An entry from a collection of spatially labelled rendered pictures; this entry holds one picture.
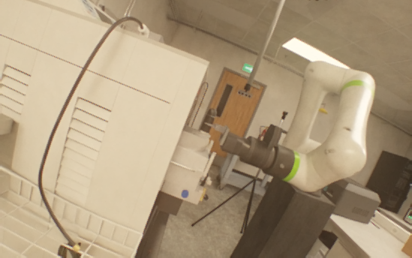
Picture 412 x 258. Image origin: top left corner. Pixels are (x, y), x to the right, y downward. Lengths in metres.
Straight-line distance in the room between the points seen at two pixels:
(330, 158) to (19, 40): 0.70
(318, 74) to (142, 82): 0.70
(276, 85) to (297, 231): 3.83
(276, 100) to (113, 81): 4.38
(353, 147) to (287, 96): 4.25
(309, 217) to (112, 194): 0.91
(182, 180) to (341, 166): 0.38
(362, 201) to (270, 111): 3.04
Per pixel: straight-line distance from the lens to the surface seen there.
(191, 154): 0.47
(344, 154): 0.50
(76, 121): 0.40
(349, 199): 2.00
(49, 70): 0.42
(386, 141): 6.72
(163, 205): 0.57
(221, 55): 4.41
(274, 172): 0.54
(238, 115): 4.41
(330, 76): 0.87
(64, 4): 0.60
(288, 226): 1.08
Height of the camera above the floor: 1.38
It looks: 6 degrees down
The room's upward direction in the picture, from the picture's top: 22 degrees clockwise
